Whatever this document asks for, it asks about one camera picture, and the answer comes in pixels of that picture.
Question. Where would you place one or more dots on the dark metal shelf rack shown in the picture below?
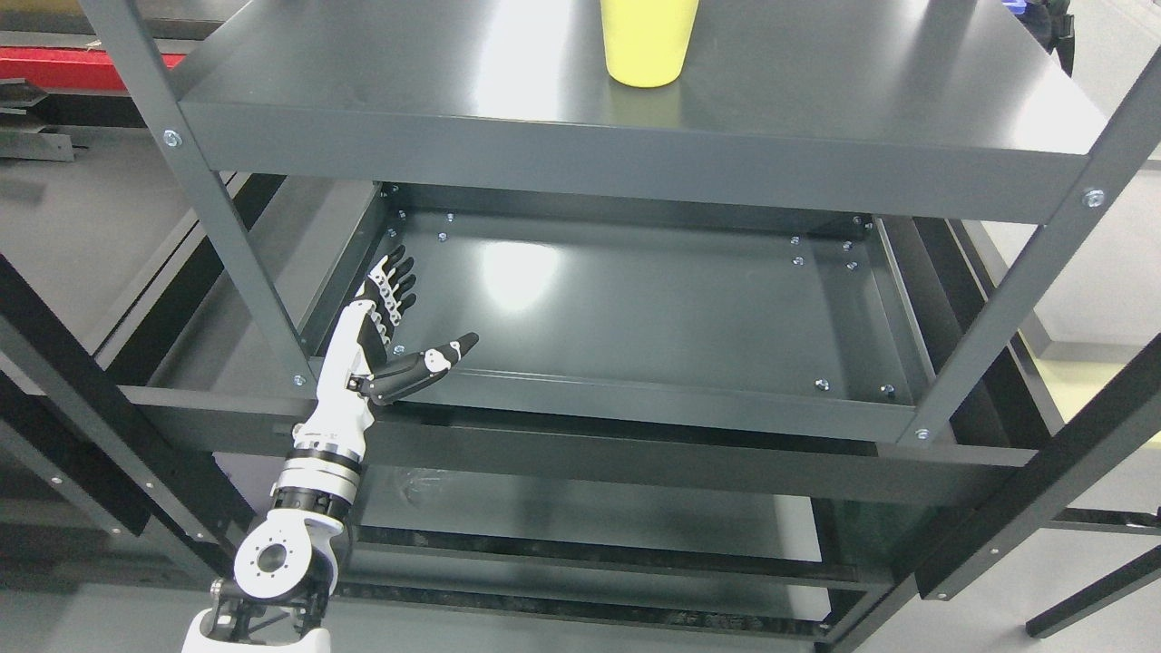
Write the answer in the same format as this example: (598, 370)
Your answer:
(749, 359)

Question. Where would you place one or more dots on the yellow plastic cup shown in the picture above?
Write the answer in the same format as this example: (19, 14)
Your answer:
(645, 42)

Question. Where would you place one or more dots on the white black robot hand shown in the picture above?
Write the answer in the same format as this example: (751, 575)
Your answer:
(360, 369)

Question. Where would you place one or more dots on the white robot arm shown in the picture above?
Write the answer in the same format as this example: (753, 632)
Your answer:
(285, 571)

